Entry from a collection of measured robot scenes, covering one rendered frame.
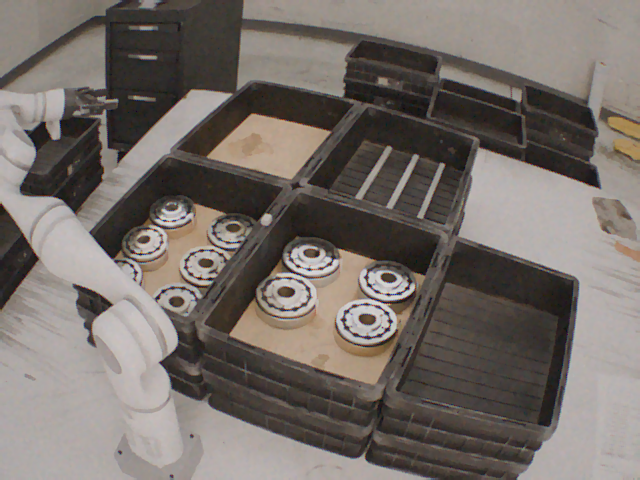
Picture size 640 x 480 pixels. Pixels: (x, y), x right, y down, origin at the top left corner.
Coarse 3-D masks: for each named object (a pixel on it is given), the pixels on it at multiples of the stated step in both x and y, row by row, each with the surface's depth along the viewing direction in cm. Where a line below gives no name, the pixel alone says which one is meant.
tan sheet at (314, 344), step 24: (360, 264) 125; (336, 288) 120; (336, 312) 115; (408, 312) 116; (240, 336) 109; (264, 336) 109; (288, 336) 110; (312, 336) 110; (312, 360) 106; (336, 360) 106; (360, 360) 107; (384, 360) 107
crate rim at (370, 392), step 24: (312, 192) 124; (384, 216) 120; (264, 240) 113; (240, 264) 108; (432, 264) 111; (216, 336) 95; (408, 336) 98; (264, 360) 93; (288, 360) 93; (336, 384) 91; (360, 384) 90; (384, 384) 90
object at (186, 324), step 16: (160, 160) 130; (176, 160) 131; (192, 160) 130; (144, 176) 125; (240, 176) 127; (256, 176) 127; (128, 192) 121; (288, 192) 123; (112, 208) 116; (96, 224) 112; (256, 224) 116; (240, 256) 109; (224, 272) 106; (208, 288) 103; (176, 320) 97; (192, 320) 97
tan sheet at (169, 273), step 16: (208, 208) 135; (144, 224) 129; (208, 224) 131; (176, 240) 126; (192, 240) 127; (176, 256) 123; (144, 272) 118; (160, 272) 119; (176, 272) 119; (144, 288) 115
